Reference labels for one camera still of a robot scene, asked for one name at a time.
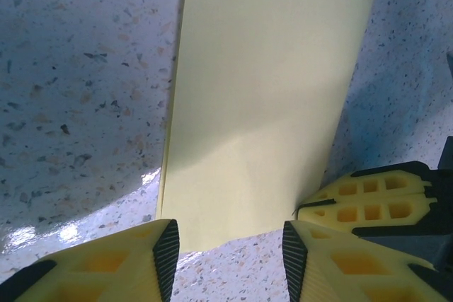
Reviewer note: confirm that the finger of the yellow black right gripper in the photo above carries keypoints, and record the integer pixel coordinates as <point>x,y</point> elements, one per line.
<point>371,211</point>
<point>375,183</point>

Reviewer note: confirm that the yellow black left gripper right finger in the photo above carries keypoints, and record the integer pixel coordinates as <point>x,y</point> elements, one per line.
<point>336,266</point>

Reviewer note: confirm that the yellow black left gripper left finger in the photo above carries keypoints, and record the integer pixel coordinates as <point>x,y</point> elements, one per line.
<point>106,266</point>

